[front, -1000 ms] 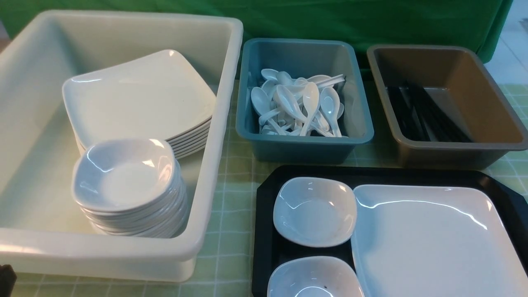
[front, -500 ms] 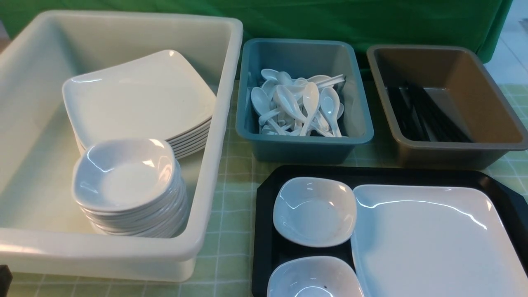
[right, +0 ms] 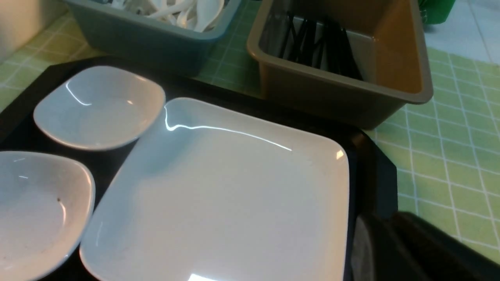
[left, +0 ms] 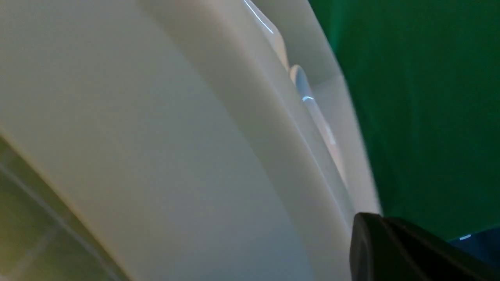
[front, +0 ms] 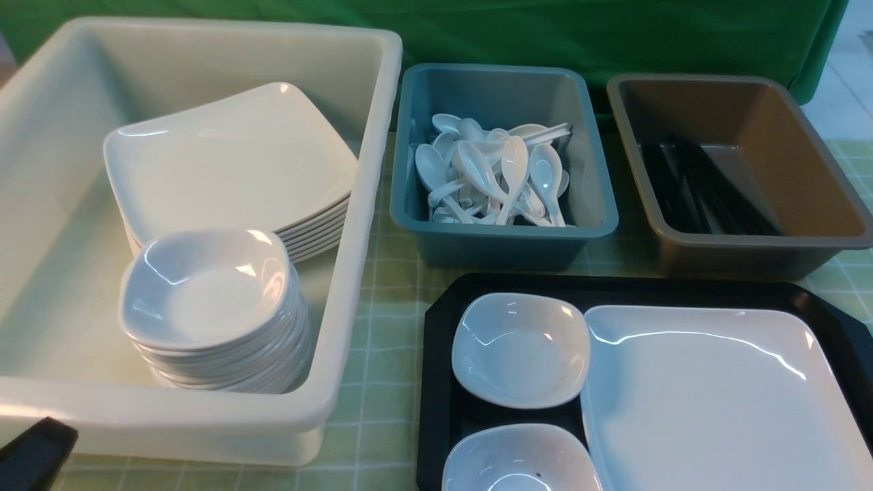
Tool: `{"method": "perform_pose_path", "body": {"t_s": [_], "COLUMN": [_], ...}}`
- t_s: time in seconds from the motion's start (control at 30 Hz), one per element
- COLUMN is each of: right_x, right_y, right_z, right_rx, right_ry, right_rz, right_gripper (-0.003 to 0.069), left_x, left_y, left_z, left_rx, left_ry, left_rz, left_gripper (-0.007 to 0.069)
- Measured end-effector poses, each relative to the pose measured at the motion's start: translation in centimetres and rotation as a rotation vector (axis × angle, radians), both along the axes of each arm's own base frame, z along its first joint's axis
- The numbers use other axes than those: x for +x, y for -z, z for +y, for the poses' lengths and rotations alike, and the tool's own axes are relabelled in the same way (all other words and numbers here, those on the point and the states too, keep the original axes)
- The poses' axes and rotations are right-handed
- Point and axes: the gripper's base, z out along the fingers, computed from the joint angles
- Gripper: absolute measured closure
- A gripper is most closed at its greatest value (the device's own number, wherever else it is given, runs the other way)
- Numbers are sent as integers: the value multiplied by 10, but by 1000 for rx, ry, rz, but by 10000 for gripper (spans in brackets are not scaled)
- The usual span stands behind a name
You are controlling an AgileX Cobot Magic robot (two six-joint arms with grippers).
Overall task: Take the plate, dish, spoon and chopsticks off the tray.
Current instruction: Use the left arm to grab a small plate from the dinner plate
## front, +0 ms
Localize white square rice plate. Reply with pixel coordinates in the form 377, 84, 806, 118
581, 305, 872, 490

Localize brown plastic chopstick bin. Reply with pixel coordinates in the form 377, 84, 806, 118
607, 74, 871, 282

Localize pile of white soup spoons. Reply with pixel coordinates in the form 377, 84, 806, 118
413, 114, 572, 227

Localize large white plastic tub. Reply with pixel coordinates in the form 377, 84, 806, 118
1, 16, 403, 466

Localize green backdrop cloth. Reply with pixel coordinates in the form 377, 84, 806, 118
1, 1, 848, 112

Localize white bowl tray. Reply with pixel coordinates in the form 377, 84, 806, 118
441, 423, 603, 490
450, 292, 591, 410

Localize stack of white square plates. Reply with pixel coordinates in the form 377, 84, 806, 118
103, 82, 359, 263

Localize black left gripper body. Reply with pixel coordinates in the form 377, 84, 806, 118
1, 417, 79, 490

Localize teal plastic spoon bin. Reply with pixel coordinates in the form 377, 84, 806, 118
389, 64, 619, 271

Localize black serving tray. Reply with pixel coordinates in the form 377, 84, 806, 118
417, 273, 872, 490

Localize stack of white bowls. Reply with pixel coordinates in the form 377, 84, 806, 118
118, 228, 315, 394

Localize black chopsticks in bin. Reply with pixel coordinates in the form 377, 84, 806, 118
640, 140, 782, 237

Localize black chopstick pair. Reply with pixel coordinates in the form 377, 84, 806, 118
670, 133, 782, 237

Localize green checked tablecloth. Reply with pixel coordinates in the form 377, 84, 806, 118
0, 133, 873, 491

